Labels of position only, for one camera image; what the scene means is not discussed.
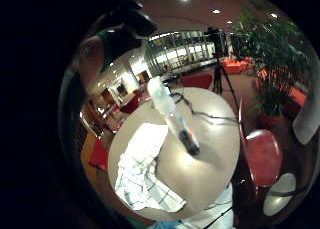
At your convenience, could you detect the clear plastic bottle black cap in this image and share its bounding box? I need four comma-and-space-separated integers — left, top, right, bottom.
147, 76, 202, 157

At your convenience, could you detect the black tripod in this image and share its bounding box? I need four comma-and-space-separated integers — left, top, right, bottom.
211, 53, 242, 114

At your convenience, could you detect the small round white table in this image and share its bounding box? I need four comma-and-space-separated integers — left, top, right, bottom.
262, 172, 298, 217

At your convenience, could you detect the red chair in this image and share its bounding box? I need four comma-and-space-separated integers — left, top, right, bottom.
237, 98, 285, 191
180, 73, 214, 90

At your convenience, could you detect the thin black cable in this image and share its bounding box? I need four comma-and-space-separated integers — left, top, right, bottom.
203, 205, 234, 229

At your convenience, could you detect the red plant pot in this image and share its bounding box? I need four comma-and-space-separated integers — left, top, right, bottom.
258, 110, 284, 129

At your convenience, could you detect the red armchair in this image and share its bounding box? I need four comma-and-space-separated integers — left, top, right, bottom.
119, 88, 143, 115

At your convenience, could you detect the large green plant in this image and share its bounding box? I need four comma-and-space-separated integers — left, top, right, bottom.
229, 8, 313, 118

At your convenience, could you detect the white panel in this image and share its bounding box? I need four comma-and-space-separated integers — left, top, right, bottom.
292, 68, 320, 146

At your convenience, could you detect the white checked cloth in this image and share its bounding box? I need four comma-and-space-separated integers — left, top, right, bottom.
114, 122, 188, 213

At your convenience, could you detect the black camera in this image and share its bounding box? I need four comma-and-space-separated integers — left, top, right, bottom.
204, 26, 225, 55

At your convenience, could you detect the pale fabric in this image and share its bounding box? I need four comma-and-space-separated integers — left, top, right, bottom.
146, 183, 235, 229

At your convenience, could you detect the red cushion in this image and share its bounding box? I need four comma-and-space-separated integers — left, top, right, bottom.
88, 137, 110, 172

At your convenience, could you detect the orange sofa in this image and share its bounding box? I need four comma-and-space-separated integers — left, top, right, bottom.
222, 57, 250, 75

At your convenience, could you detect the orange seat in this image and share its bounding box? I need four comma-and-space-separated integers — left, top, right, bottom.
256, 68, 308, 107

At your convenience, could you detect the the person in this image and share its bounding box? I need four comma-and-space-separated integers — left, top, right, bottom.
71, 0, 158, 95

